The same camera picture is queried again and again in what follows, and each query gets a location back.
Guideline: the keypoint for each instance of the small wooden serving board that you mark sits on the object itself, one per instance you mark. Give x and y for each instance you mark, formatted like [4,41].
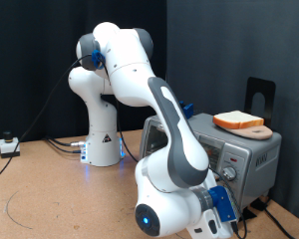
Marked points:
[255,133]

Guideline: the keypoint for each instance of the silver oven knob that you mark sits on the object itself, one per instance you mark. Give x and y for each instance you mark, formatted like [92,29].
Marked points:
[230,173]

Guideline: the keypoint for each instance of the silver toaster oven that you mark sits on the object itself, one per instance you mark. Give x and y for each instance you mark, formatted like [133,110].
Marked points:
[265,172]

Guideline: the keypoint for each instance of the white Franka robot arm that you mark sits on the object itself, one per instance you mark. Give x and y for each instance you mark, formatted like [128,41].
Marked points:
[129,79]

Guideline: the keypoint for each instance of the black metal bracket with hole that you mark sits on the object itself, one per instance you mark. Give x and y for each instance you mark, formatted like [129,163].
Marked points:
[269,89]

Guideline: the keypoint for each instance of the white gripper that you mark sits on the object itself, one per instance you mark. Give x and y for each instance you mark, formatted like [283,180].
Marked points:
[209,229]

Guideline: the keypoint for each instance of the white bread slice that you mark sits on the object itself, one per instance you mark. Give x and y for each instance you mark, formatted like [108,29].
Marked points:
[237,119]

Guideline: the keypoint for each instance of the black spatula blue grip block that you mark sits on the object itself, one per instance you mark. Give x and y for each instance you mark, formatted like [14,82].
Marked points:
[188,109]

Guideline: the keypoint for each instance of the white emergency stop box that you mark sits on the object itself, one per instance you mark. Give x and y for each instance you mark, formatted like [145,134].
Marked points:
[10,146]

